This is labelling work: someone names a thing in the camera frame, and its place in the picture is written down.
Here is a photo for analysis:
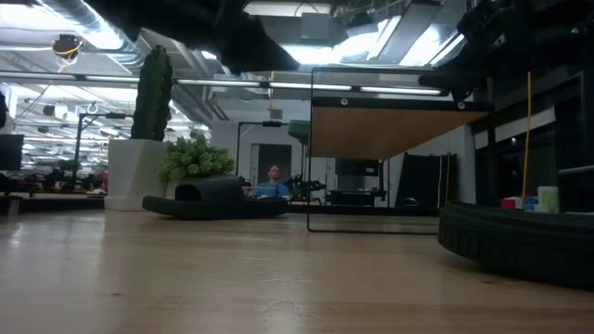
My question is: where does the black workstation desk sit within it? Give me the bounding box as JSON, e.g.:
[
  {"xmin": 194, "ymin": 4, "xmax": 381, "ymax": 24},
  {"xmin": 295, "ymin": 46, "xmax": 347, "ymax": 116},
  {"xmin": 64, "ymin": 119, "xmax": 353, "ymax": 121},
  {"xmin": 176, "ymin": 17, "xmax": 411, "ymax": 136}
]
[{"xmin": 326, "ymin": 158, "xmax": 387, "ymax": 208}]

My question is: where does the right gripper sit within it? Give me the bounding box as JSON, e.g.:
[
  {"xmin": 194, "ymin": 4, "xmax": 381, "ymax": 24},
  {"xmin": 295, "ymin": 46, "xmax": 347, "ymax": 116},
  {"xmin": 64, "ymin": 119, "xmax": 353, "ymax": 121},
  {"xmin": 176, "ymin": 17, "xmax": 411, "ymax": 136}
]
[{"xmin": 417, "ymin": 41, "xmax": 516, "ymax": 103}]

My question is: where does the black monitor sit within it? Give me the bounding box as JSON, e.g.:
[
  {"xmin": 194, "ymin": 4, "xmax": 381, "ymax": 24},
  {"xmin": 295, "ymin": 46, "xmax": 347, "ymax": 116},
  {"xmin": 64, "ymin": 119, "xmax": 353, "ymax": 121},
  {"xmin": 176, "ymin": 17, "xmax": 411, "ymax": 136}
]
[{"xmin": 0, "ymin": 134, "xmax": 25, "ymax": 173}]

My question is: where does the grey door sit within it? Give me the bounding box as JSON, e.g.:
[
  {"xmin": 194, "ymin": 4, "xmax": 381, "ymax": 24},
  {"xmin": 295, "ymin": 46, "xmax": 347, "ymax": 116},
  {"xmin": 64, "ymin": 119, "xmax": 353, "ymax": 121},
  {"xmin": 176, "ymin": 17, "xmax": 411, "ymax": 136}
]
[{"xmin": 256, "ymin": 143, "xmax": 293, "ymax": 186}]

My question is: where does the white green container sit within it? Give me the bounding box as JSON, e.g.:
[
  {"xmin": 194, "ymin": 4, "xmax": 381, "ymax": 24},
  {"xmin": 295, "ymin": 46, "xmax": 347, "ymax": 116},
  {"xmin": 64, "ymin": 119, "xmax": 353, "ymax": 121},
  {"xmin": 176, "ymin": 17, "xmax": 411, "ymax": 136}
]
[{"xmin": 536, "ymin": 186, "xmax": 561, "ymax": 214}]

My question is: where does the long yellow cable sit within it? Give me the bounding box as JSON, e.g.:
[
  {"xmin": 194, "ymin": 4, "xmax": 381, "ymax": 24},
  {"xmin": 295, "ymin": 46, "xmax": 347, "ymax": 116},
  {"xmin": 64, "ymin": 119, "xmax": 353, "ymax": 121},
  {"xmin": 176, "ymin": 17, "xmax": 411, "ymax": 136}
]
[{"xmin": 521, "ymin": 71, "xmax": 534, "ymax": 201}]

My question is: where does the person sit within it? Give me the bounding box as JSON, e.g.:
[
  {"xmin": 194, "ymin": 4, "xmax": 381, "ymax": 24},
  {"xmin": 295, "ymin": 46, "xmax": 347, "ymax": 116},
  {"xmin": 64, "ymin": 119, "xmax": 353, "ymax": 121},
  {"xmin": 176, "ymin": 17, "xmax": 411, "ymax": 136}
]
[{"xmin": 252, "ymin": 163, "xmax": 291, "ymax": 200}]

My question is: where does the hanging yellow cable reel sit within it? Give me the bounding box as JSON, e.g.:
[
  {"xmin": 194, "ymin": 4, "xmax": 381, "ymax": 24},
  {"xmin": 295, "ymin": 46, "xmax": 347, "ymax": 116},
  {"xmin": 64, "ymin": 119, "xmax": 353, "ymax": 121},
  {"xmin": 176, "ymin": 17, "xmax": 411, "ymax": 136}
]
[{"xmin": 50, "ymin": 32, "xmax": 85, "ymax": 60}]

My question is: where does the black leaning panel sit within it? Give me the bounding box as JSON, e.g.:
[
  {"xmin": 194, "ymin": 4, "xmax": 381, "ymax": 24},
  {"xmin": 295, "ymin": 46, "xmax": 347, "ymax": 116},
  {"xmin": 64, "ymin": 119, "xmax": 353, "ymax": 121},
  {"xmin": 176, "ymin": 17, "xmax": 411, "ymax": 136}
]
[{"xmin": 395, "ymin": 152, "xmax": 459, "ymax": 210}]

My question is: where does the small grey succulent pot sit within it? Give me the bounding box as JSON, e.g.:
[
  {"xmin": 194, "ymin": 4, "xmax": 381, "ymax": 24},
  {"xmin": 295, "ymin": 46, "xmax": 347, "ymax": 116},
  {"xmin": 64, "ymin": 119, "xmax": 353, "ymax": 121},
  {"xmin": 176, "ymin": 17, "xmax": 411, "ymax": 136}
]
[{"xmin": 164, "ymin": 179, "xmax": 183, "ymax": 200}]

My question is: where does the green succulent plant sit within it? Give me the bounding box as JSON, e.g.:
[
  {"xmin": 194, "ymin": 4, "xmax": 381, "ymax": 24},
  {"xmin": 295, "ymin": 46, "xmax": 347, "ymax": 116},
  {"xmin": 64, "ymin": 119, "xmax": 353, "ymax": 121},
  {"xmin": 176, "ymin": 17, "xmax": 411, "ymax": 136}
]
[{"xmin": 156, "ymin": 134, "xmax": 237, "ymax": 184}]

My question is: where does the ceiling light tube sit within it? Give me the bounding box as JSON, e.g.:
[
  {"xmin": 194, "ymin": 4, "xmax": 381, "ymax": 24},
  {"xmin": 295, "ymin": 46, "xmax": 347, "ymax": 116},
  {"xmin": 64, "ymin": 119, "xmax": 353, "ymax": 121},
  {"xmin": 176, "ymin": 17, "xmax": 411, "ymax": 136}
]
[
  {"xmin": 267, "ymin": 81, "xmax": 354, "ymax": 93},
  {"xmin": 174, "ymin": 78, "xmax": 262, "ymax": 89},
  {"xmin": 358, "ymin": 85, "xmax": 445, "ymax": 97}
]

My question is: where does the black slide sandal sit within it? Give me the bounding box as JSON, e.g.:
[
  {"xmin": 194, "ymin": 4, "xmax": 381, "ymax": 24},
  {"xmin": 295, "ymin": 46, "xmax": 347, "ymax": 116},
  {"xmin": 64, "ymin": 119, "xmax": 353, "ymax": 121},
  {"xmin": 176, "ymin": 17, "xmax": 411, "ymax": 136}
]
[
  {"xmin": 141, "ymin": 175, "xmax": 291, "ymax": 221},
  {"xmin": 436, "ymin": 199, "xmax": 594, "ymax": 291}
]

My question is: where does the white angular planter pot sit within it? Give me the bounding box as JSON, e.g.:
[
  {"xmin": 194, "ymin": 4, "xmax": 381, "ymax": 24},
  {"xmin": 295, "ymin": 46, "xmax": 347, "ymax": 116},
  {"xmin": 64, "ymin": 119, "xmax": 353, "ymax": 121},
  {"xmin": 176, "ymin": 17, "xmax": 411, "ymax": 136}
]
[{"xmin": 103, "ymin": 138, "xmax": 169, "ymax": 212}]

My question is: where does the tall green cactus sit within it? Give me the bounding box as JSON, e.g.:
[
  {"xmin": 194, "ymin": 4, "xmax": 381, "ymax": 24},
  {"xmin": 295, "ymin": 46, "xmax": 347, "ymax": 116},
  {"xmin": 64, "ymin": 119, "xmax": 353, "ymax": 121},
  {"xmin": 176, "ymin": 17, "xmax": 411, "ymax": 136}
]
[{"xmin": 129, "ymin": 44, "xmax": 174, "ymax": 142}]

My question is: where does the silver ceiling duct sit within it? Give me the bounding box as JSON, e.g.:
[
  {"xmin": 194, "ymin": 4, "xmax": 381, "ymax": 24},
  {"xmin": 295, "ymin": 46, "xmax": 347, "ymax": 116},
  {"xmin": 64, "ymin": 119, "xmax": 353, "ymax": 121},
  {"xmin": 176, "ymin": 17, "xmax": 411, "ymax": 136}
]
[{"xmin": 34, "ymin": 0, "xmax": 157, "ymax": 71}]

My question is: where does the black metal stand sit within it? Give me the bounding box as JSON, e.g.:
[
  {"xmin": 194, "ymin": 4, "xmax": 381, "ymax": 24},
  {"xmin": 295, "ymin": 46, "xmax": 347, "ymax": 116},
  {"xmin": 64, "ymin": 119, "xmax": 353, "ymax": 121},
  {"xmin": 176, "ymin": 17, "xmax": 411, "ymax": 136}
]
[
  {"xmin": 72, "ymin": 110, "xmax": 127, "ymax": 191},
  {"xmin": 235, "ymin": 120, "xmax": 285, "ymax": 176}
]

